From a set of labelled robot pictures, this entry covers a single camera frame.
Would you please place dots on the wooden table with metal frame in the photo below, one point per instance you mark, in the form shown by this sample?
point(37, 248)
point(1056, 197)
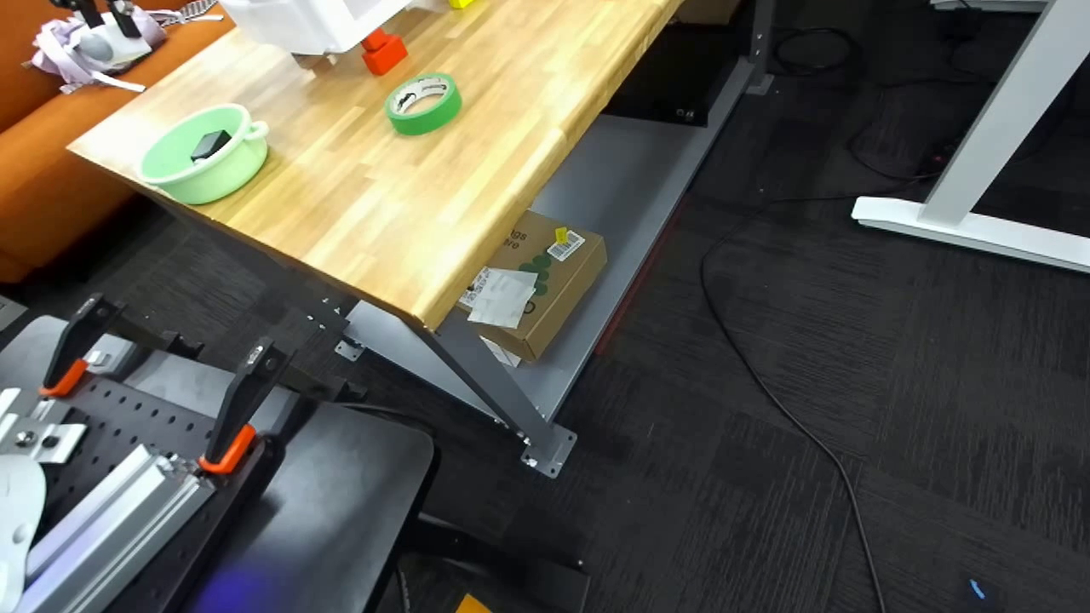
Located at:
point(615, 185)

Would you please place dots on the white rounded housing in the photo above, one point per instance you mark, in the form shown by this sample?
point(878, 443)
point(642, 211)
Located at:
point(14, 524)

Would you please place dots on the light green plastic bowl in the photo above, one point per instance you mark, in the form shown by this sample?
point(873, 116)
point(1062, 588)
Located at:
point(179, 177)

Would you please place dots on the white plastic drawer unit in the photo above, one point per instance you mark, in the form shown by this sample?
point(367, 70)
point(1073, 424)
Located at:
point(309, 21)

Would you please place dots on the silver metal bracket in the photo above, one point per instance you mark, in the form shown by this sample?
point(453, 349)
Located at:
point(50, 438)

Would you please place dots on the small blue object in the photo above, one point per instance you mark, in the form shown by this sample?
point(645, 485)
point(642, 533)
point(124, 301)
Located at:
point(976, 590)

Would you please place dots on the silver aluminium extrusion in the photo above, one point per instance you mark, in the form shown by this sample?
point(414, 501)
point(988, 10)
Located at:
point(96, 518)

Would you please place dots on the lilac cloth bag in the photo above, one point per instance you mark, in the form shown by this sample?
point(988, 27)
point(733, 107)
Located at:
point(51, 57)

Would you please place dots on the black flat seat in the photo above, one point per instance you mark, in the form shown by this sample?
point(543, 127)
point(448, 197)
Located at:
point(327, 504)

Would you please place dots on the white desk foot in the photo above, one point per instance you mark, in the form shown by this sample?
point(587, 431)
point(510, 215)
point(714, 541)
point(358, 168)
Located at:
point(988, 3)

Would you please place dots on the brown cardboard box with labels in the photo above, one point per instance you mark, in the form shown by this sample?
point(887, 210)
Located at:
point(561, 301)

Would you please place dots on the red block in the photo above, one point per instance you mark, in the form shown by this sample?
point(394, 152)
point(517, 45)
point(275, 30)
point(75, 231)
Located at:
point(382, 55)

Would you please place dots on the white desk leg frame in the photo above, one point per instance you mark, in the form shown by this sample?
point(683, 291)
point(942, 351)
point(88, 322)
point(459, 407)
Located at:
point(998, 127)

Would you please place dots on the white seasoning bottle grey lid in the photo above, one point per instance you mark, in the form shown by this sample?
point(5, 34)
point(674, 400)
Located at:
point(115, 48)

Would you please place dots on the green tape roll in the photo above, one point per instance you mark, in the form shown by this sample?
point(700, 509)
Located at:
point(426, 123)

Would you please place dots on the orange sofa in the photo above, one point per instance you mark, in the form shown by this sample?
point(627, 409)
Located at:
point(46, 165)

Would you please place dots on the small yellow floor object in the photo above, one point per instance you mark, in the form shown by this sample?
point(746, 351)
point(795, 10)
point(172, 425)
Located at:
point(470, 602)

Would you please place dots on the black perforated board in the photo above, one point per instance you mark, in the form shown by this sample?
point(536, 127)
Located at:
point(142, 418)

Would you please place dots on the white paper sheet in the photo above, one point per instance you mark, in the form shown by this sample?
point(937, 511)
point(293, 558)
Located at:
point(502, 296)

